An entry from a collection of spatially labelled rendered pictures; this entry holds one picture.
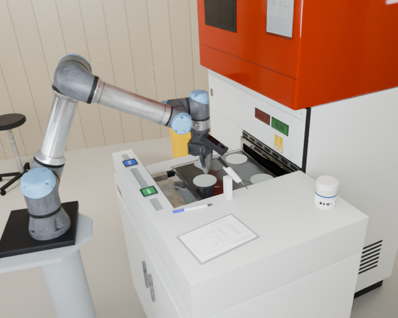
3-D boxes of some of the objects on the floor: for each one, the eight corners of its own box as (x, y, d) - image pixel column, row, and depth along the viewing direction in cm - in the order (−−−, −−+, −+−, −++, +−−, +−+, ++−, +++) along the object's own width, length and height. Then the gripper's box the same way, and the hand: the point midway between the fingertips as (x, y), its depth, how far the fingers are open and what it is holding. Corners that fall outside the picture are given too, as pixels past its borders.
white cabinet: (229, 260, 246) (227, 145, 208) (335, 396, 167) (362, 252, 129) (132, 296, 224) (110, 175, 186) (202, 472, 145) (188, 325, 107)
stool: (56, 163, 378) (41, 105, 350) (51, 188, 336) (33, 124, 308) (1, 171, 369) (-19, 112, 341) (-12, 199, 327) (-36, 134, 299)
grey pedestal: (2, 435, 161) (-73, 294, 122) (21, 344, 199) (-31, 215, 161) (124, 404, 169) (90, 264, 131) (120, 322, 207) (93, 195, 169)
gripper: (195, 122, 162) (198, 166, 171) (184, 130, 155) (188, 175, 165) (213, 125, 158) (215, 170, 168) (203, 133, 151) (205, 180, 161)
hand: (207, 171), depth 164 cm, fingers closed
